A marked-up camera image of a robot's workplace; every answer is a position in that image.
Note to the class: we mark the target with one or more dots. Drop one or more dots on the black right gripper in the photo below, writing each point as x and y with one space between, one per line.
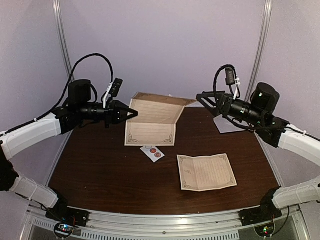
227 98

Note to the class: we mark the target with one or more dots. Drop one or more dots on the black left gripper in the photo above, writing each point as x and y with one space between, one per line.
112 114

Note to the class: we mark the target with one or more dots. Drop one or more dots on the grey envelope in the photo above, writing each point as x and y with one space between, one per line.
224 126

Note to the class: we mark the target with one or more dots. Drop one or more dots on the beige letter paper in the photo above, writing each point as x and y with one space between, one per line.
155 124
205 173

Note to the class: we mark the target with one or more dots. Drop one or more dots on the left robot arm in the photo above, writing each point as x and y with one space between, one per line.
77 108

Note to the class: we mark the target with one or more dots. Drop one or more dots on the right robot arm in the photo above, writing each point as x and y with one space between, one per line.
257 116

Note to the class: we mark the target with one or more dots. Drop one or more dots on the red seal sticker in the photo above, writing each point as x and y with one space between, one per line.
153 150

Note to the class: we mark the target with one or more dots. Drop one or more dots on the brown seal sticker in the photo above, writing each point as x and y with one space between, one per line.
157 155

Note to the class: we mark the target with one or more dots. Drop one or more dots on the white sticker sheet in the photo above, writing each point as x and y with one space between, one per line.
146 151

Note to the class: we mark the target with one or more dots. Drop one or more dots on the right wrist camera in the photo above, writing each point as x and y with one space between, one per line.
233 82

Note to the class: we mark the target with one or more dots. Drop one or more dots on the right aluminium frame post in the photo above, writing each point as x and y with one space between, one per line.
264 30

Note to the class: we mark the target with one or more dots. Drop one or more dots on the aluminium frame post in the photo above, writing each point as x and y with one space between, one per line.
264 30
61 35

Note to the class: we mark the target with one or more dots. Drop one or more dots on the front aluminium rail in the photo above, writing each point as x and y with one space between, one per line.
225 225

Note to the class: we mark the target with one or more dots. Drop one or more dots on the left aluminium frame post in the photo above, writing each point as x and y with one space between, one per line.
61 35

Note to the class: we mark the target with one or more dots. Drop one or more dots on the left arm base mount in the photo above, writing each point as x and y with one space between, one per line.
68 219

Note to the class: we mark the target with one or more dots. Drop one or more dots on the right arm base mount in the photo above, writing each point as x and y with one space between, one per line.
262 217

